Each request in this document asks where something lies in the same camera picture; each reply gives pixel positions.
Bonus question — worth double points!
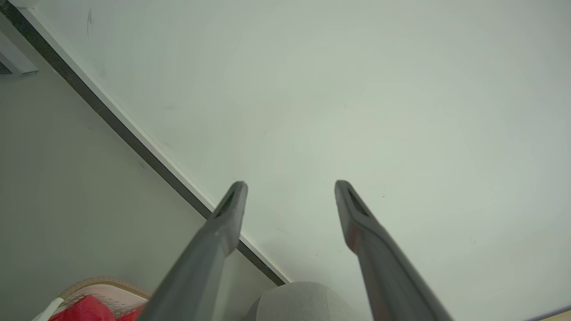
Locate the grey fabric sofa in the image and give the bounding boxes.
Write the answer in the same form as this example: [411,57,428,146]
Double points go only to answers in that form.
[243,281,372,321]

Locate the white woven laundry basket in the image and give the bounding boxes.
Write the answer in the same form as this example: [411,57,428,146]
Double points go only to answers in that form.
[31,276,153,321]

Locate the red clothing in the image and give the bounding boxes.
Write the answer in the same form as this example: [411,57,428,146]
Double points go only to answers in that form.
[48,294,145,321]

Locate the grey metal floor bracket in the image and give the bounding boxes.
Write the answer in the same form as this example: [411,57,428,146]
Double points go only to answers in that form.
[0,29,40,76]

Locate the white and black baseboard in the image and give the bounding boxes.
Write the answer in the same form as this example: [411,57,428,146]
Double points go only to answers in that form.
[0,0,291,286]

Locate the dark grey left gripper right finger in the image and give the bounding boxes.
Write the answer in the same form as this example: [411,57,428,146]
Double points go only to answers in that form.
[334,180,454,321]

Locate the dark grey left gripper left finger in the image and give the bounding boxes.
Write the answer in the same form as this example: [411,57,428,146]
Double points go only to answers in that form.
[136,181,248,321]

